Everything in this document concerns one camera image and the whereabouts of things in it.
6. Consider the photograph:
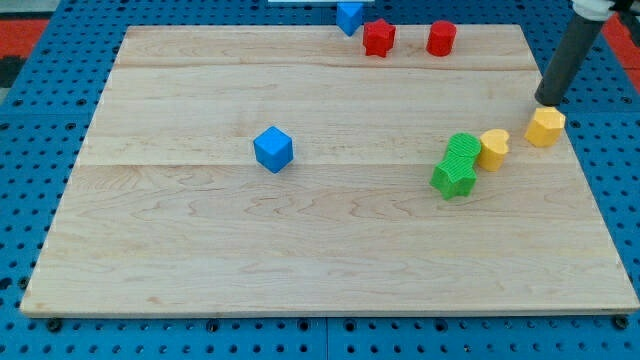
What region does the yellow hexagon block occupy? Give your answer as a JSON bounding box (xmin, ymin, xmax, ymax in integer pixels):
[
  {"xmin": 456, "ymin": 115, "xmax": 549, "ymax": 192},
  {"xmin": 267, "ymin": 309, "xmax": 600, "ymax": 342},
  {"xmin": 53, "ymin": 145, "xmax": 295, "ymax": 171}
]
[{"xmin": 524, "ymin": 107, "xmax": 566, "ymax": 147}]

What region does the blue cube block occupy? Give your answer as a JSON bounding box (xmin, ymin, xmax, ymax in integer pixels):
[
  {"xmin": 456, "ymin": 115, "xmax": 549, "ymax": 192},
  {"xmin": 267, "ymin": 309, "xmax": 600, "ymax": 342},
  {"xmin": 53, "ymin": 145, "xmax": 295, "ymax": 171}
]
[{"xmin": 253, "ymin": 126, "xmax": 294, "ymax": 173}]

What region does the green star block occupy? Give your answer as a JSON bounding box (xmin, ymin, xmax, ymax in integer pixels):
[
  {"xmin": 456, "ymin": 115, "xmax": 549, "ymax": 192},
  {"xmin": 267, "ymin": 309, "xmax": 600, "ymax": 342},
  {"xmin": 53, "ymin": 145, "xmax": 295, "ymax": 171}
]
[{"xmin": 429, "ymin": 152, "xmax": 477, "ymax": 200}]

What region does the green cylinder block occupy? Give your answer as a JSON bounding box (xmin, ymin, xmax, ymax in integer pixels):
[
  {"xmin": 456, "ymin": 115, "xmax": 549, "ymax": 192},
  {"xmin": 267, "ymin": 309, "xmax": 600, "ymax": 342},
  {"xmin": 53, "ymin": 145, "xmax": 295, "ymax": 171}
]
[{"xmin": 445, "ymin": 133, "xmax": 481, "ymax": 162}]

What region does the red star block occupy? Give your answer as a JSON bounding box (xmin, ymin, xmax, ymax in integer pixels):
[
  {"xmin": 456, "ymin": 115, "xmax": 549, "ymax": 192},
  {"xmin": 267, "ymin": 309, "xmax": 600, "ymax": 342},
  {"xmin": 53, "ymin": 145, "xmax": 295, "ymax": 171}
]
[{"xmin": 362, "ymin": 18, "xmax": 396, "ymax": 58}]

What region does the wooden board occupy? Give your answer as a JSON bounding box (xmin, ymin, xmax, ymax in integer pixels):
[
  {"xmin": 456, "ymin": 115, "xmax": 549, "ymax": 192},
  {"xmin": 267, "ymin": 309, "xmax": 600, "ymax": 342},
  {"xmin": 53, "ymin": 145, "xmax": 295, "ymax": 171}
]
[{"xmin": 21, "ymin": 25, "xmax": 639, "ymax": 318}]

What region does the blue triangle block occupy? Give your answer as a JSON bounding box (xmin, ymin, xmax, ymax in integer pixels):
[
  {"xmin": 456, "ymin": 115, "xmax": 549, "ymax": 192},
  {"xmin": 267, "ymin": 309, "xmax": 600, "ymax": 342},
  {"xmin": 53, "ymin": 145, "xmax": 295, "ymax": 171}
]
[{"xmin": 336, "ymin": 2, "xmax": 364, "ymax": 37}]

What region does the yellow heart block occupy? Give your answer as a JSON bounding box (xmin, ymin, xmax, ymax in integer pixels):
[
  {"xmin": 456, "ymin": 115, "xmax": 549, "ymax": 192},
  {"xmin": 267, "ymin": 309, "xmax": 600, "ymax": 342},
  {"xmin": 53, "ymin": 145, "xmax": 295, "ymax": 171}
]
[{"xmin": 476, "ymin": 129, "xmax": 510, "ymax": 172}]

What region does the red cylinder block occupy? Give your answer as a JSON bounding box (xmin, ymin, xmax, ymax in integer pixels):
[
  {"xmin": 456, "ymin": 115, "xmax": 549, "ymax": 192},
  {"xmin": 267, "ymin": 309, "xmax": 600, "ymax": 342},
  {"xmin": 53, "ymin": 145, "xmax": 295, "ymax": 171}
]
[{"xmin": 426, "ymin": 20, "xmax": 457, "ymax": 57}]

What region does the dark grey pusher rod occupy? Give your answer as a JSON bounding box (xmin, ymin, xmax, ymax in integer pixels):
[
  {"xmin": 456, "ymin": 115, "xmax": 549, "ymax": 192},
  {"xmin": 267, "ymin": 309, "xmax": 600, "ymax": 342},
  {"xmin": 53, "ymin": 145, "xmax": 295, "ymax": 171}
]
[{"xmin": 534, "ymin": 13, "xmax": 604, "ymax": 107}]

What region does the white rod mount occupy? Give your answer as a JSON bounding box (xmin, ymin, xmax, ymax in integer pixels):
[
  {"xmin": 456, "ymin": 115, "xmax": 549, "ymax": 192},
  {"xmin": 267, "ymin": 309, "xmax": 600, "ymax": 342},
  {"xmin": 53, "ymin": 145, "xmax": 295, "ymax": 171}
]
[{"xmin": 572, "ymin": 0, "xmax": 614, "ymax": 22}]

